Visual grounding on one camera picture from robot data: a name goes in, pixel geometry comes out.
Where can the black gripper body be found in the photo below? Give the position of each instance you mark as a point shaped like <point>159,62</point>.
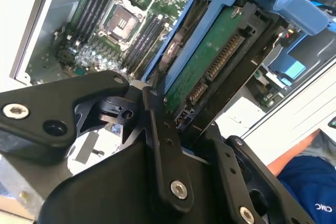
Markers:
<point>105,195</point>

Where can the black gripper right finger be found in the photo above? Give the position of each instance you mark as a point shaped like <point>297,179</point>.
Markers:
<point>220,155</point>

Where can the hard disk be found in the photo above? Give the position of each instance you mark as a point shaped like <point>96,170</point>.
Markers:
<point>210,51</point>

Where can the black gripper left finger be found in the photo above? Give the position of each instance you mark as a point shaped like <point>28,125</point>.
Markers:
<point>65,95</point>

